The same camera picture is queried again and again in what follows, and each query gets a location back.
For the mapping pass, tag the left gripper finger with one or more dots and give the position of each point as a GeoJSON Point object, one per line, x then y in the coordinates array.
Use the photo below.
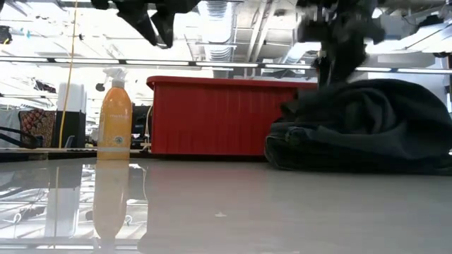
{"type": "Point", "coordinates": [166, 30]}
{"type": "Point", "coordinates": [139, 26]}

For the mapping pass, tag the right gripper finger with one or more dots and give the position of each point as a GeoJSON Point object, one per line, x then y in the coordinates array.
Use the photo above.
{"type": "Point", "coordinates": [346, 63]}
{"type": "Point", "coordinates": [321, 74]}

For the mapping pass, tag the black t-shirt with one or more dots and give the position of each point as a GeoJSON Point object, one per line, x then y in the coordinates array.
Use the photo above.
{"type": "Point", "coordinates": [370, 120]}

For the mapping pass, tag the red plastic bin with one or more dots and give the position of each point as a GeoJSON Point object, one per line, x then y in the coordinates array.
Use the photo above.
{"type": "Point", "coordinates": [219, 116]}

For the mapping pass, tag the orange spray bottle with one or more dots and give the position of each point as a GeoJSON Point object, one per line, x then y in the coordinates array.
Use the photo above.
{"type": "Point", "coordinates": [114, 116]}

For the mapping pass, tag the white box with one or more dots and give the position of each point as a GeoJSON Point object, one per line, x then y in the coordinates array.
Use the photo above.
{"type": "Point", "coordinates": [72, 98]}

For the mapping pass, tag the black box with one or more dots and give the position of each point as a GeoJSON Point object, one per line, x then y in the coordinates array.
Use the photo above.
{"type": "Point", "coordinates": [72, 128]}

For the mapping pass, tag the patterned cloth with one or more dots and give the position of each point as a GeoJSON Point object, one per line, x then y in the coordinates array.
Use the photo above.
{"type": "Point", "coordinates": [37, 127]}

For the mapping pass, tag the black curved chair armrest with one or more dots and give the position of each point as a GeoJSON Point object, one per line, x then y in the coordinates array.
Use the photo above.
{"type": "Point", "coordinates": [17, 137]}

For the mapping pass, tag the black aluminium table frame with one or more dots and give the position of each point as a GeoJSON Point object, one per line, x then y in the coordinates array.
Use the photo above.
{"type": "Point", "coordinates": [176, 157]}

